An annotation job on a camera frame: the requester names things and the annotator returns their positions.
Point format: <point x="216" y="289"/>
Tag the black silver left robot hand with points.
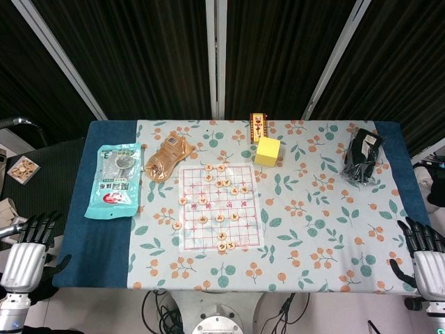
<point x="22" y="264"/>

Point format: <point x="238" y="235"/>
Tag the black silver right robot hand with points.
<point x="431" y="271"/>

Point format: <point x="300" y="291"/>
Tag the round wooden chess piece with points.
<point x="208" y="177"/>
<point x="227" y="182"/>
<point x="203" y="218"/>
<point x="244" y="189"/>
<point x="177" y="225"/>
<point x="219" y="218"/>
<point x="203" y="200"/>
<point x="219" y="183"/>
<point x="234" y="190"/>
<point x="234" y="216"/>
<point x="208" y="167"/>
<point x="222" y="236"/>
<point x="222" y="246"/>
<point x="183" y="200"/>
<point x="221" y="167"/>
<point x="231" y="245"/>

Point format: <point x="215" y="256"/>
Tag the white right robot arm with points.
<point x="437" y="316"/>

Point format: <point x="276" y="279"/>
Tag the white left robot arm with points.
<point x="12" y="313"/>

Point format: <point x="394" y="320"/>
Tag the plastic red-lined chess board sheet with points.
<point x="194" y="236"/>

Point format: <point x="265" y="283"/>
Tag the brown cardboard box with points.
<point x="8" y="212"/>

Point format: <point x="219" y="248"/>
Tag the blue table cover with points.
<point x="94" y="250"/>

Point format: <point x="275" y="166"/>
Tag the dark mesh office chair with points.
<point x="52" y="174"/>

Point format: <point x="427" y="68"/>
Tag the small box of cookies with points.
<point x="23" y="168"/>

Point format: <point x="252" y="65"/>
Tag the floral orange fruit tablecloth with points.
<point x="313" y="243"/>

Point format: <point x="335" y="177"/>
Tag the teal plastic cloth package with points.
<point x="113" y="181"/>

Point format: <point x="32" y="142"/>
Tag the black items in plastic bag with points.
<point x="361" y="156"/>

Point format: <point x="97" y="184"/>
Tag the black pleated curtain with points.
<point x="400" y="69"/>
<point x="31" y="87"/>
<point x="278" y="55"/>
<point x="139" y="59"/>

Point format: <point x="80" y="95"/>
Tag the brown sauce pouch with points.
<point x="168" y="156"/>

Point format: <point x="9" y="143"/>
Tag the white robot torso base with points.
<point x="217" y="316"/>

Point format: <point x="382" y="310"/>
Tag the yellow cube box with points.
<point x="267" y="151"/>

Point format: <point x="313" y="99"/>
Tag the red yellow spice box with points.
<point x="259" y="128"/>

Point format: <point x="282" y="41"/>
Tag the white frame post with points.
<point x="216" y="59"/>
<point x="333" y="59"/>
<point x="59" y="59"/>

